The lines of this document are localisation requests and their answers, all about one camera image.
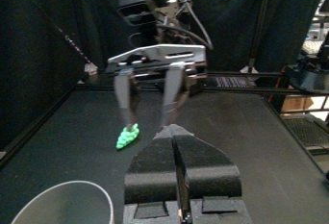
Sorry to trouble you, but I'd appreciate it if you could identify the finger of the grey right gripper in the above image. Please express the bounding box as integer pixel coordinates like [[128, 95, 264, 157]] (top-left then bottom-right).
[[159, 62, 189, 128], [113, 68, 141, 132]]

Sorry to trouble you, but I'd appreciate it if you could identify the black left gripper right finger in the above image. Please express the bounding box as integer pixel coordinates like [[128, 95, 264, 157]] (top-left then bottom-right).
[[171, 124, 254, 224]]

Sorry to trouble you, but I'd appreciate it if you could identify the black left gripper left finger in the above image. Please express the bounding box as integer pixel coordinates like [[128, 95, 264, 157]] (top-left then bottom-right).
[[121, 124, 180, 224]]

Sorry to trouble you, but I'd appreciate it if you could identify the green toy pepper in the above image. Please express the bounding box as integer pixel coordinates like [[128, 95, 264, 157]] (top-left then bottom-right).
[[115, 123, 141, 150]]

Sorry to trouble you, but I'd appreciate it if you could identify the grey bowl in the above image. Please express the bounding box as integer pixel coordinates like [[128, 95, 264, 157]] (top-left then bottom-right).
[[10, 180, 115, 224]]

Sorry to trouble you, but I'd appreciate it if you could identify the black mesh panel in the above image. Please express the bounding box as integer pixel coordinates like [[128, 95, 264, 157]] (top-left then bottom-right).
[[280, 114, 329, 156]]

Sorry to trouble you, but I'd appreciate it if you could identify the black cloth curtain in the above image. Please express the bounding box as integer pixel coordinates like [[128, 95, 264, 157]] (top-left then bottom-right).
[[0, 0, 329, 152]]

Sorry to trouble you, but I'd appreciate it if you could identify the black equipment stand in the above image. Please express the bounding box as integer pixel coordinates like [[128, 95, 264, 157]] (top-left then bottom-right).
[[283, 30, 329, 95]]

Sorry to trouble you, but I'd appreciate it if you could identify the grey cable loop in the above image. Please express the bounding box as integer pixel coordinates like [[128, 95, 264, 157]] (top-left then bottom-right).
[[155, 0, 214, 51]]

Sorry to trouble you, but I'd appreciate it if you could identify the black table frame rail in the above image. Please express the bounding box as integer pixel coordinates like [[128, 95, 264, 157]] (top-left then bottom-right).
[[73, 70, 329, 96]]

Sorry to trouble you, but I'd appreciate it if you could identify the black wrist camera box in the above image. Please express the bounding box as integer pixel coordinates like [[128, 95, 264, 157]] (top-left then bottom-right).
[[115, 0, 159, 28]]

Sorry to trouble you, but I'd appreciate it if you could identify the black frame pole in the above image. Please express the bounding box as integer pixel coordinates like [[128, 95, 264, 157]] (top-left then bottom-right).
[[246, 0, 275, 72]]

